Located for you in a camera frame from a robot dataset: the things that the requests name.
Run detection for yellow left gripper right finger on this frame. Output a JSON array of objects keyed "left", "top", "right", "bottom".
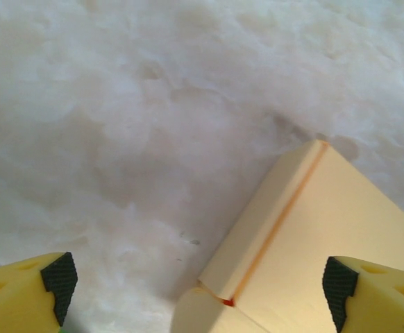
[{"left": 321, "top": 255, "right": 404, "bottom": 333}]

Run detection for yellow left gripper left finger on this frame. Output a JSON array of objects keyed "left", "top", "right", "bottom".
[{"left": 0, "top": 252, "right": 78, "bottom": 333}]

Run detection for orange paper box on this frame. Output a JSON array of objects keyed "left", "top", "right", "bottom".
[{"left": 172, "top": 139, "right": 404, "bottom": 333}]

